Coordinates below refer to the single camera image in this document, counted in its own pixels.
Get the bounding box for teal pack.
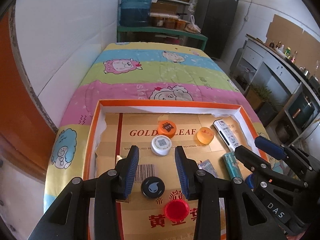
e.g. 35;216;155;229
222;154;244;180

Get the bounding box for clear glittery pack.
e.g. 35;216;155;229
197;159;218;178

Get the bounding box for blue water jug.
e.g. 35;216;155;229
120;0;154;27

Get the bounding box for row of condiment bottles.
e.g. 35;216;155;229
269;40;299;63

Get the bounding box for green table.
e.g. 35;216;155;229
117;25;208;52

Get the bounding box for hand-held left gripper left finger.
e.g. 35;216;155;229
30;145;140;240

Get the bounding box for black round cap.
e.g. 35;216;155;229
141;177;164;199

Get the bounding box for metal pot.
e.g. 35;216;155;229
276;125;292;143

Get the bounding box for white bottle cap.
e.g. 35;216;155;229
151;135;173;155

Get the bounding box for orange cap with dark label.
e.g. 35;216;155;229
158;120;176;138

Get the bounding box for cardboard sheet on wall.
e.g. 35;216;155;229
265;14;320;55

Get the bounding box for red bottle cap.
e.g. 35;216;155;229
164;200;188;222

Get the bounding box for potted green plants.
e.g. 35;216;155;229
246;84;278;128

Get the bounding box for cartoon sheep printed blanket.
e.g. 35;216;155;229
44;42;285;240

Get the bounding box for shallow orange-rimmed cardboard box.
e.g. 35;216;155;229
82;99;275;240

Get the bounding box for teal kitchen appliance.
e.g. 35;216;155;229
287;94;316;130

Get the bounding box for translucent orange cap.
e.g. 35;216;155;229
196;127;215;144

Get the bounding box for metal shelf rack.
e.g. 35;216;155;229
135;0;196;30

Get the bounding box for dark refrigerator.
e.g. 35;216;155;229
194;0;240;59

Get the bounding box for brown wooden door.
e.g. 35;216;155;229
0;10;59;183

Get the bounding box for plastic bag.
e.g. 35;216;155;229
185;15;202;33

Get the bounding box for grey kitchen counter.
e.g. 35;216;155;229
231;34;320;145

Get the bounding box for white tube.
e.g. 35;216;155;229
213;120;242;153

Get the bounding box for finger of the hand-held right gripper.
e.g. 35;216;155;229
254;135;310;170
235;145;308;189

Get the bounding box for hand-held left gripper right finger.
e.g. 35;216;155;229
174;146;287;240

